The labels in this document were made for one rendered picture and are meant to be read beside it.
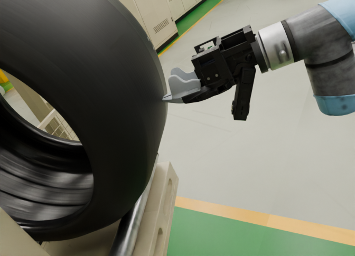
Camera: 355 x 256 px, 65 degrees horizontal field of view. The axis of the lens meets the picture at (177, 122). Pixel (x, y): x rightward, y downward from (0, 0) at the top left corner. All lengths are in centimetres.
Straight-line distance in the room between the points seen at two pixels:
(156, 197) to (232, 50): 41
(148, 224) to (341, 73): 50
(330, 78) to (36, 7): 46
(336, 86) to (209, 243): 129
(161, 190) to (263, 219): 103
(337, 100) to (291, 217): 119
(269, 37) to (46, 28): 34
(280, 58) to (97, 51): 29
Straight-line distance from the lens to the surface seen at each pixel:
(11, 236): 50
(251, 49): 52
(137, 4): 496
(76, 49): 41
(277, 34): 50
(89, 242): 84
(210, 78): 51
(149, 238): 66
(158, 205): 71
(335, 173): 188
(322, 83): 54
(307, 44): 50
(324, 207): 171
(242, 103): 54
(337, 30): 51
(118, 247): 61
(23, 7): 43
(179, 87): 54
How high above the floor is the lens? 134
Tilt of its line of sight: 30 degrees down
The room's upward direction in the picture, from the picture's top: 24 degrees counter-clockwise
